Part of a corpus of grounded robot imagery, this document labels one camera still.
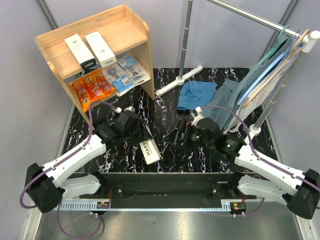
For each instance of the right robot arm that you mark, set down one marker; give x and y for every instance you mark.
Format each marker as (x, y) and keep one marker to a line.
(298, 190)

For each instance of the teal hanger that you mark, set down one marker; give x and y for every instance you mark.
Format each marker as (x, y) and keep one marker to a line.
(278, 44)

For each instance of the orange BIC razor pack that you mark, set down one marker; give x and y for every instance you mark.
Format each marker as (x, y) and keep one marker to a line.
(93, 88)
(82, 93)
(103, 83)

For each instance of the blue razor blister pack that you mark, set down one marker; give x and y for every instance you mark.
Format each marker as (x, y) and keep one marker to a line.
(134, 70)

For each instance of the metal clothes rack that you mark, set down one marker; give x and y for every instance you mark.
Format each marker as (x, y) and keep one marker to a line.
(221, 38)

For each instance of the grey-blue garment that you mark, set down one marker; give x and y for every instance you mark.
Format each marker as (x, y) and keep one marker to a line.
(225, 99)

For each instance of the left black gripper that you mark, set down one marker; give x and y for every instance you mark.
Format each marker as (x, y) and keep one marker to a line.
(143, 133)

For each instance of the blue hanger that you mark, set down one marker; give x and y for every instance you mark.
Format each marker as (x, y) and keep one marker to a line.
(267, 72)

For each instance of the wooden hanger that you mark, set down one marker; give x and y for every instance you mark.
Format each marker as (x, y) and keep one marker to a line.
(285, 63)

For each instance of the white Harry's box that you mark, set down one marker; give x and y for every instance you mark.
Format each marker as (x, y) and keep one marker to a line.
(150, 151)

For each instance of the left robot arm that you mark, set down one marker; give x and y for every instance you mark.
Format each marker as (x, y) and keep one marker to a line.
(50, 184)

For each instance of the blue bucket hat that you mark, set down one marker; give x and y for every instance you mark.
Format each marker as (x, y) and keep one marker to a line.
(195, 94)

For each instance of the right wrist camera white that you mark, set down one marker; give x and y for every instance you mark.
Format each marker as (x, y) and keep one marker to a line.
(196, 114)

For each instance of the wooden two-tier shelf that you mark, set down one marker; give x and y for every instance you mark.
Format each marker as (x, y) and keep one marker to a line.
(122, 29)

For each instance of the blue Gillette razor pack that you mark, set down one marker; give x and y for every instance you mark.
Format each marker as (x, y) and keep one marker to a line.
(118, 78)

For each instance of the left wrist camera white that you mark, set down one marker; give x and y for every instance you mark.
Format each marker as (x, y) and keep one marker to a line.
(128, 111)

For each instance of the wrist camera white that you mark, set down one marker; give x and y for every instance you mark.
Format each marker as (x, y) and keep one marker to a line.
(196, 114)
(128, 111)

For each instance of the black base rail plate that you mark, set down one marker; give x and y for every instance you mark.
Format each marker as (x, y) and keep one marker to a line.
(197, 192)

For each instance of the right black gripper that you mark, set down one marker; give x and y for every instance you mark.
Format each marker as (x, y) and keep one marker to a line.
(185, 127)

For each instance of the white H box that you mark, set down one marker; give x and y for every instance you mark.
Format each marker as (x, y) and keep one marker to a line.
(81, 52)
(100, 48)

